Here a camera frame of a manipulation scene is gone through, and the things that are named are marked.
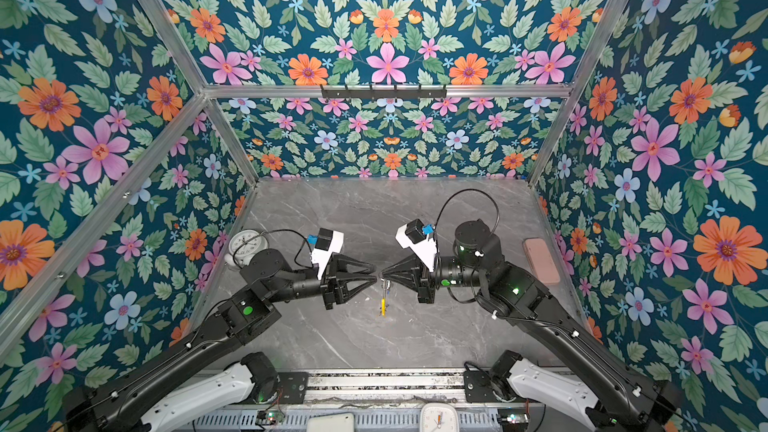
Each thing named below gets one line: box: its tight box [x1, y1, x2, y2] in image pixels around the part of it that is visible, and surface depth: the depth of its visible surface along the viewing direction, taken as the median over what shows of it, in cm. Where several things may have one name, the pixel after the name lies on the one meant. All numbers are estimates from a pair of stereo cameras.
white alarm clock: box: [224, 228, 269, 270], surface depth 98 cm
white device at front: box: [306, 413, 355, 432], surface depth 69 cm
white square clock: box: [420, 402, 459, 432], surface depth 69 cm
